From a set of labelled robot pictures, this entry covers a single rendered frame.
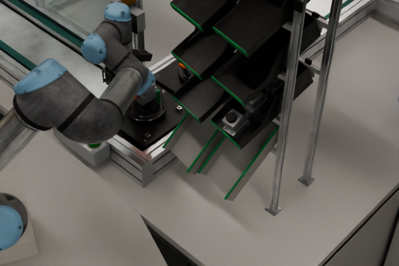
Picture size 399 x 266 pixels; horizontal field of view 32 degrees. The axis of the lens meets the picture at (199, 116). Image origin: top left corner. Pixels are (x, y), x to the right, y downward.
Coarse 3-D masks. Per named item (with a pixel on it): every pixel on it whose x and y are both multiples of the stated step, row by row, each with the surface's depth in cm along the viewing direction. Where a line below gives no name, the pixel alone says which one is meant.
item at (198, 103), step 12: (192, 84) 208; (204, 84) 207; (216, 84) 205; (180, 96) 208; (192, 96) 206; (204, 96) 205; (216, 96) 203; (228, 96) 201; (192, 108) 204; (204, 108) 203; (216, 108) 201; (204, 120) 201
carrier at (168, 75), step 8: (176, 64) 255; (160, 72) 251; (168, 72) 251; (176, 72) 251; (160, 80) 248; (168, 80) 248; (176, 80) 248; (184, 80) 245; (168, 88) 246; (176, 88) 245
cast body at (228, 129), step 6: (228, 114) 192; (234, 114) 191; (240, 114) 192; (246, 114) 196; (222, 120) 193; (228, 120) 191; (234, 120) 190; (240, 120) 191; (246, 120) 194; (228, 126) 193; (234, 126) 190; (240, 126) 193; (246, 126) 195; (228, 132) 194; (234, 132) 193; (240, 132) 194; (234, 138) 194
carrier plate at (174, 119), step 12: (156, 84) 246; (168, 96) 242; (168, 108) 238; (168, 120) 233; (180, 120) 233; (132, 132) 229; (144, 132) 229; (156, 132) 229; (168, 132) 231; (144, 144) 225
